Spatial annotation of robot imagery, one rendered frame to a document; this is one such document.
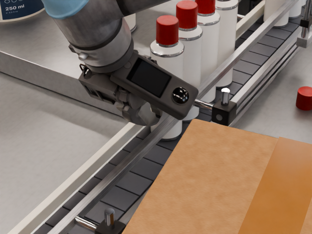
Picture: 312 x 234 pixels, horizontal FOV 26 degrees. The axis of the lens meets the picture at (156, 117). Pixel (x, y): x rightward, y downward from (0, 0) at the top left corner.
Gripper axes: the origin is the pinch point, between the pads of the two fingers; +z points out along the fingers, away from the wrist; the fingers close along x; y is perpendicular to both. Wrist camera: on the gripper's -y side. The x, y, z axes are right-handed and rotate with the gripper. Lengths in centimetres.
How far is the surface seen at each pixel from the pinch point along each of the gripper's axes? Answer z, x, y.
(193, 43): -4.2, -12.0, -1.2
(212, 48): 2.1, -15.3, -1.5
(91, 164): -4.5, 11.8, 3.7
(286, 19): 26.9, -39.4, -1.5
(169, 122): -4.0, 1.4, -3.8
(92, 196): -13.4, 17.7, -3.6
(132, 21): 17.2, -23.7, 24.1
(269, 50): 23.1, -29.3, -2.8
